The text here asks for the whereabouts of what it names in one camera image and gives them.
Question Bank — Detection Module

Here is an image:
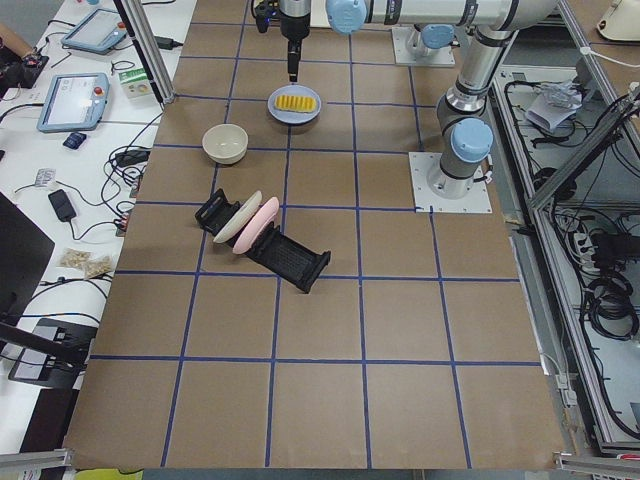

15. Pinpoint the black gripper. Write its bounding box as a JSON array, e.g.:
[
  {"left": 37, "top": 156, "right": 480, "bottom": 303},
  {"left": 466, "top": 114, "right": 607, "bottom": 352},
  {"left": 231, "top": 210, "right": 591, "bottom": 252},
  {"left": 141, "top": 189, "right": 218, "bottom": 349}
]
[{"left": 280, "top": 15, "right": 309, "bottom": 83}]

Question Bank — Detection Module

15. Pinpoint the ridged yellow bread roll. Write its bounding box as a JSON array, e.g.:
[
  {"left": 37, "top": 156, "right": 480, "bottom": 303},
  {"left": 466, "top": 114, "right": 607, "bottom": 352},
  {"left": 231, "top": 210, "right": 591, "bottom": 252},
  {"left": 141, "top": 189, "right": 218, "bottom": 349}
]
[{"left": 274, "top": 94, "right": 318, "bottom": 114}]

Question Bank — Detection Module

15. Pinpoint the blue plate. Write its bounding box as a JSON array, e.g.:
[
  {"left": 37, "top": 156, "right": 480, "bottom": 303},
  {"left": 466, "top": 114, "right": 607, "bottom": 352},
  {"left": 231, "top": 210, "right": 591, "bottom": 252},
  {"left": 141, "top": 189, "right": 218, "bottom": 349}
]
[{"left": 268, "top": 84, "right": 321, "bottom": 125}]

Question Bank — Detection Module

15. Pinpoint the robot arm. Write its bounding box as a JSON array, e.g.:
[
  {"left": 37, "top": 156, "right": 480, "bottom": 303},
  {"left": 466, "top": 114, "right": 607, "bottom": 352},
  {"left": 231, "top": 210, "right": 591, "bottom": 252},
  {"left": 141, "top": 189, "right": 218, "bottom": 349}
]
[
  {"left": 428, "top": 1, "right": 557, "bottom": 199},
  {"left": 273, "top": 0, "right": 519, "bottom": 83}
]

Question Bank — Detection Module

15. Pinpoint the cream plate in rack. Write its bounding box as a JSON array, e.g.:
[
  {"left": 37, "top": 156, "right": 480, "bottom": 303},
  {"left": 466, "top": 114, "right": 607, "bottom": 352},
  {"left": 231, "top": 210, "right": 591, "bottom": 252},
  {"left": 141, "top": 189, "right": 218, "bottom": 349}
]
[{"left": 213, "top": 190, "right": 262, "bottom": 243}]

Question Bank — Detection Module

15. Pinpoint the pink plate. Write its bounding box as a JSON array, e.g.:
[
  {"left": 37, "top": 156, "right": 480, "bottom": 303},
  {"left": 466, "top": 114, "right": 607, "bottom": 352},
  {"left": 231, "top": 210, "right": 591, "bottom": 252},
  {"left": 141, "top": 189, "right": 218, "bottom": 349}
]
[{"left": 232, "top": 197, "right": 280, "bottom": 255}]

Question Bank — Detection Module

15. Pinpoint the black plate rack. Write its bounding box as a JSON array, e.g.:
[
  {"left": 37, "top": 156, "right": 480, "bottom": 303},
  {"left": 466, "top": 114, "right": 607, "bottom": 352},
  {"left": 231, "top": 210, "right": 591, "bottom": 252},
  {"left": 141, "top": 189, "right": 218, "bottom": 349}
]
[{"left": 195, "top": 189, "right": 331, "bottom": 293}]

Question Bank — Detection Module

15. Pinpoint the cream bowl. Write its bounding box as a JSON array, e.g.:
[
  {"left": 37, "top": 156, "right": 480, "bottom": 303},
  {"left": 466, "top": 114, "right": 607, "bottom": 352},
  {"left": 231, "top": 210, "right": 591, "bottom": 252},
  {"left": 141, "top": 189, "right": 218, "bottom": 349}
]
[{"left": 202, "top": 123, "right": 248, "bottom": 165}]

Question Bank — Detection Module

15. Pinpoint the black power adapter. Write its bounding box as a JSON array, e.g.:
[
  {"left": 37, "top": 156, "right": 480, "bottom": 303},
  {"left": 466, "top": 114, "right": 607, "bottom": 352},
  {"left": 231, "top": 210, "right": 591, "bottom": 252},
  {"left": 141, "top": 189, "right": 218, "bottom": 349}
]
[{"left": 154, "top": 36, "right": 183, "bottom": 50}]

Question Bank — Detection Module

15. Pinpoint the green white carton box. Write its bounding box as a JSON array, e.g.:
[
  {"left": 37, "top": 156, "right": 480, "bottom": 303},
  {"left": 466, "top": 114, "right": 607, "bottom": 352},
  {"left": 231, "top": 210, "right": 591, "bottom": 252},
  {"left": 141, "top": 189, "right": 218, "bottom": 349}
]
[{"left": 118, "top": 68, "right": 153, "bottom": 99}]

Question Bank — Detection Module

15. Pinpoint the teach pendant tablet far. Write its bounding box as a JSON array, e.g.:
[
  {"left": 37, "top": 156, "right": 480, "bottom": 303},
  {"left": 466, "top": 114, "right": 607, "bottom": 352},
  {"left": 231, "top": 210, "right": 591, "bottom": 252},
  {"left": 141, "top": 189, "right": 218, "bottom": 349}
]
[{"left": 61, "top": 8, "right": 127, "bottom": 54}]

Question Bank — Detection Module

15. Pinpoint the teach pendant tablet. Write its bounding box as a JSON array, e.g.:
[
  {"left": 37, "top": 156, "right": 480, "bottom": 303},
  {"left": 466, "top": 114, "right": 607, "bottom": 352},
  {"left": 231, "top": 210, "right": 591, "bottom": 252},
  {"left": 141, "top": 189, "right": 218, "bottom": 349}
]
[
  {"left": 37, "top": 72, "right": 110, "bottom": 133},
  {"left": 61, "top": 8, "right": 127, "bottom": 54}
]

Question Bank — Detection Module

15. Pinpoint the teach pendant tablet near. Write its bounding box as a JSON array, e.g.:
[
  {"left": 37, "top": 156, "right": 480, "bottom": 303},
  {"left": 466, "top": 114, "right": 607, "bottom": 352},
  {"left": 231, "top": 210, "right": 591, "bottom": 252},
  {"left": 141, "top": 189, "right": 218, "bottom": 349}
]
[{"left": 37, "top": 72, "right": 110, "bottom": 133}]

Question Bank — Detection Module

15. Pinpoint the black phone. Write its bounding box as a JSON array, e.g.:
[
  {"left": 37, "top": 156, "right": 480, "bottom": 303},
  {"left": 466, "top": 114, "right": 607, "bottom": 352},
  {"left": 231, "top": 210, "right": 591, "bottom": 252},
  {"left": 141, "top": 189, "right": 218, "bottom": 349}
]
[{"left": 48, "top": 189, "right": 77, "bottom": 222}]

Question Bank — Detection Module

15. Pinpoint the black monitor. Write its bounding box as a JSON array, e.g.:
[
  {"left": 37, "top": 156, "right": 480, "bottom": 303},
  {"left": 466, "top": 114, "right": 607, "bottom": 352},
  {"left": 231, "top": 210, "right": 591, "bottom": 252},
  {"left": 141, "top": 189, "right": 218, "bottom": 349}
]
[{"left": 0, "top": 194, "right": 54, "bottom": 326}]

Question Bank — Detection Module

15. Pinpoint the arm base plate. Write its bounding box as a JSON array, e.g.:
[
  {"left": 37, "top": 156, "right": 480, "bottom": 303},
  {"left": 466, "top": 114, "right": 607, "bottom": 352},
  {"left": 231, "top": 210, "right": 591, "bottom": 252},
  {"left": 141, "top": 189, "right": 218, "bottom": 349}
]
[
  {"left": 391, "top": 24, "right": 456, "bottom": 68},
  {"left": 409, "top": 152, "right": 492, "bottom": 214}
]

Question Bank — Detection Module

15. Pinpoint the aluminium frame post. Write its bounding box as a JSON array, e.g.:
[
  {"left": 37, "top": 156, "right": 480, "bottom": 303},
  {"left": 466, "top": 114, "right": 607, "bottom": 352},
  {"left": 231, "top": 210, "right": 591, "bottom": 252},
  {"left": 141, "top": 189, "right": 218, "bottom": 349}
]
[{"left": 113, "top": 0, "right": 175, "bottom": 105}]

